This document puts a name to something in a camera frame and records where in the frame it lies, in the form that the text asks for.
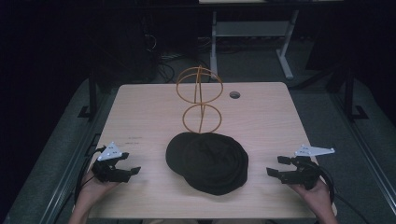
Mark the orange wire hat stand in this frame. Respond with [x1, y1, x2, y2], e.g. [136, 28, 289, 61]
[176, 65, 224, 134]

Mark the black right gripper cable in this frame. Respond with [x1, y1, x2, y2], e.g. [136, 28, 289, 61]
[317, 166, 373, 224]

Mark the bundle of floor cables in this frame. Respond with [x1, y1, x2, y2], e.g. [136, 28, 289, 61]
[156, 53, 189, 84]

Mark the person's right hand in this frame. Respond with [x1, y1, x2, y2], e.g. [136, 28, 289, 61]
[287, 178, 336, 217]

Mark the black metal stand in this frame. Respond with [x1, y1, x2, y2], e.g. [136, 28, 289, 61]
[343, 67, 370, 123]
[77, 70, 101, 121]

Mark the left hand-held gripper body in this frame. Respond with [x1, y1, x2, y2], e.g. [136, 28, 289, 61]
[91, 142, 132, 184]

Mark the person's left hand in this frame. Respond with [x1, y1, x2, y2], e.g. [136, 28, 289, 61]
[74, 175, 121, 207]

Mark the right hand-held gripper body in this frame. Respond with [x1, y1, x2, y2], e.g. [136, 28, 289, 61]
[279, 144, 336, 191]

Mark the white metal desk frame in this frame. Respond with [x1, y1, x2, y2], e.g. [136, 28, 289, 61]
[198, 0, 344, 81]

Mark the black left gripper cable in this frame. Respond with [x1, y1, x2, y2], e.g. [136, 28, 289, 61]
[49, 145, 107, 224]

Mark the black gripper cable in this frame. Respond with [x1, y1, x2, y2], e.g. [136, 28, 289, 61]
[49, 145, 107, 224]
[317, 166, 373, 224]

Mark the black cap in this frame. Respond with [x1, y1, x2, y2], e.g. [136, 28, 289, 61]
[165, 132, 249, 197]

